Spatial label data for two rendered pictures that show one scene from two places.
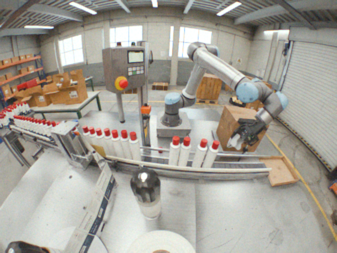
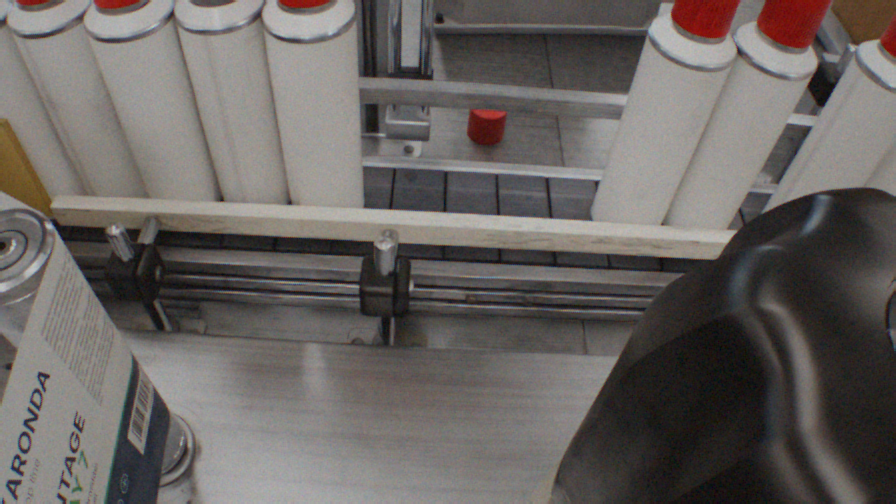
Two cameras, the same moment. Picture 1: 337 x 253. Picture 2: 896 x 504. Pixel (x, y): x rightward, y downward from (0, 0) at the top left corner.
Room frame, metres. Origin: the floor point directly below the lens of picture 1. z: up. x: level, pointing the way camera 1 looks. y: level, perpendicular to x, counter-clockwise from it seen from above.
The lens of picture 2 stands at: (0.13, 0.12, 1.24)
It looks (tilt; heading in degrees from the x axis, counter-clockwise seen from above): 52 degrees down; 353
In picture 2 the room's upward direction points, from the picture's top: 6 degrees clockwise
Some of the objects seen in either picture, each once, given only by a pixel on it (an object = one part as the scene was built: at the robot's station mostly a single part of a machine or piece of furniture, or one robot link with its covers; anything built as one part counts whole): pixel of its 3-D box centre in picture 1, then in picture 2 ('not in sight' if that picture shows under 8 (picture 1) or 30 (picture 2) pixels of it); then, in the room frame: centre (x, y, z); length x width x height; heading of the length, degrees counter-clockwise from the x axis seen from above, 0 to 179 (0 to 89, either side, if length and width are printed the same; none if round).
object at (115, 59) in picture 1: (125, 68); not in sight; (0.53, 0.21, 1.38); 0.17 x 0.10 x 0.19; 141
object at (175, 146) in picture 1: (174, 152); (665, 115); (0.43, -0.04, 0.98); 0.05 x 0.05 x 0.20
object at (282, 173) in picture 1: (279, 169); not in sight; (0.38, -0.88, 0.85); 0.30 x 0.26 x 0.04; 86
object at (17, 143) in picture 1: (15, 143); not in sight; (0.44, 2.06, 0.71); 0.15 x 0.12 x 0.34; 176
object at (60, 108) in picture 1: (56, 117); not in sight; (1.61, 2.49, 0.39); 2.20 x 0.80 x 0.78; 94
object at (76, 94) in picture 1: (75, 90); not in sight; (1.59, 1.62, 0.97); 0.51 x 0.39 x 0.37; 9
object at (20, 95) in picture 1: (25, 98); not in sight; (1.47, 3.36, 0.97); 0.45 x 0.40 x 0.37; 6
